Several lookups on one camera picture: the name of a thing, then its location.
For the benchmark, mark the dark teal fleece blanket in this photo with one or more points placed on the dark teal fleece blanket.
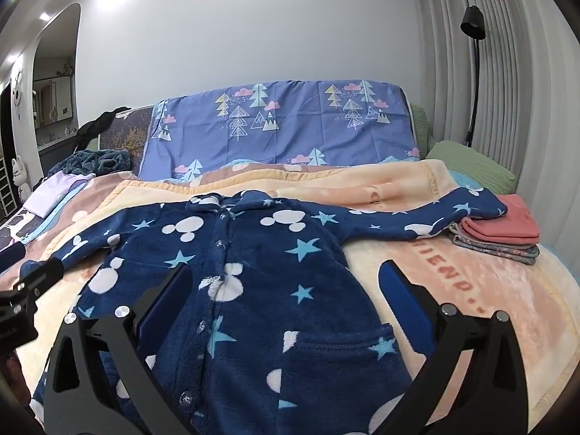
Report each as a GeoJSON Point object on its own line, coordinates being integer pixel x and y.
{"type": "Point", "coordinates": [99, 161]}

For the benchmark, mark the peach printed fleece blanket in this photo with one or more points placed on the peach printed fleece blanket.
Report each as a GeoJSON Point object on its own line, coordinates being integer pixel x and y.
{"type": "Point", "coordinates": [385, 204]}

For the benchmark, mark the black floor lamp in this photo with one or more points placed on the black floor lamp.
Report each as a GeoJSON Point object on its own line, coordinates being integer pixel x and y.
{"type": "Point", "coordinates": [473, 22]}

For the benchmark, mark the wall mirror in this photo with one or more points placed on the wall mirror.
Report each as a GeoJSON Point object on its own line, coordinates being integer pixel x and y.
{"type": "Point", "coordinates": [52, 99]}

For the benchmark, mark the blue tree print quilt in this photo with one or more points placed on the blue tree print quilt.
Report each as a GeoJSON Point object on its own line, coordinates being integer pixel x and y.
{"type": "Point", "coordinates": [294, 122]}

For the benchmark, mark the black garment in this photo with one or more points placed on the black garment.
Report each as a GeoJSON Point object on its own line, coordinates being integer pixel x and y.
{"type": "Point", "coordinates": [97, 124]}

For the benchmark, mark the green pillow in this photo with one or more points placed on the green pillow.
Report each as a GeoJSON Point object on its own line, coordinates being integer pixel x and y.
{"type": "Point", "coordinates": [471, 163]}

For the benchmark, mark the dark tree print cushion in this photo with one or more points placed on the dark tree print cushion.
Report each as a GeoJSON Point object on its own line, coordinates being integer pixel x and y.
{"type": "Point", "coordinates": [127, 138]}

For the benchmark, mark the lavender cloth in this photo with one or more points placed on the lavender cloth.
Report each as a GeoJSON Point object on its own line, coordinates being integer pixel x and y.
{"type": "Point", "coordinates": [50, 192]}

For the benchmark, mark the navy star print fleece romper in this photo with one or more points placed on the navy star print fleece romper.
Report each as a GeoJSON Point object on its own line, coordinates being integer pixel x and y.
{"type": "Point", "coordinates": [272, 281]}

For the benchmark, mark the white cat figurine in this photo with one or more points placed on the white cat figurine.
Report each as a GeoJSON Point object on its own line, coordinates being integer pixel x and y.
{"type": "Point", "coordinates": [19, 174]}

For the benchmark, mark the pink folded cloth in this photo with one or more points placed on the pink folded cloth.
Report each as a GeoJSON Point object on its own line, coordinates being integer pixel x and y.
{"type": "Point", "coordinates": [507, 222]}

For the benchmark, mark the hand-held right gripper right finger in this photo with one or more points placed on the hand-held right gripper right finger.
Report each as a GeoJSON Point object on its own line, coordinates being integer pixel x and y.
{"type": "Point", "coordinates": [403, 299]}

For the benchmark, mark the grey patterned folded clothes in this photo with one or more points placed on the grey patterned folded clothes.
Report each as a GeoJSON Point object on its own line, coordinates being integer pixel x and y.
{"type": "Point", "coordinates": [498, 250]}

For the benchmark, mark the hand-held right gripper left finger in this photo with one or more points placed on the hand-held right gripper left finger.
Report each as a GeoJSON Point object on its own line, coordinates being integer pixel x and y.
{"type": "Point", "coordinates": [167, 299]}

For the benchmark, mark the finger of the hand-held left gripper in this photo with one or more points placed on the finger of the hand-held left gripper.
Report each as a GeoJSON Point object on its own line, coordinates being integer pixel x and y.
{"type": "Point", "coordinates": [11, 256]}
{"type": "Point", "coordinates": [43, 274]}

